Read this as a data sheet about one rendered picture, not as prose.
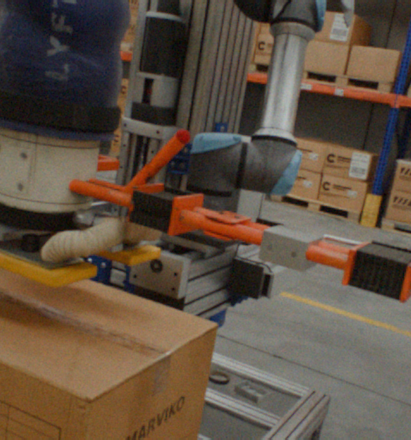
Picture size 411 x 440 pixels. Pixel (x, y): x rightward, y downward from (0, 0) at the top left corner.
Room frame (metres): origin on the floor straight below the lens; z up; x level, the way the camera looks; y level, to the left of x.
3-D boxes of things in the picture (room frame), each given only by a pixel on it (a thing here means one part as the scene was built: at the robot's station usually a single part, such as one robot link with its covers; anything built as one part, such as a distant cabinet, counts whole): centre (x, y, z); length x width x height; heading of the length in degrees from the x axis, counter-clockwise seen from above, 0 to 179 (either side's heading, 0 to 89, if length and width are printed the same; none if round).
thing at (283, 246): (0.91, -0.12, 1.17); 0.07 x 0.07 x 0.04; 64
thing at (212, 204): (1.58, 0.02, 1.09); 0.15 x 0.15 x 0.10
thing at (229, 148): (1.58, 0.02, 1.20); 0.13 x 0.12 x 0.14; 90
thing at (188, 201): (1.00, 0.08, 1.18); 0.10 x 0.08 x 0.06; 154
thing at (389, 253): (0.84, -0.23, 1.18); 0.08 x 0.07 x 0.05; 64
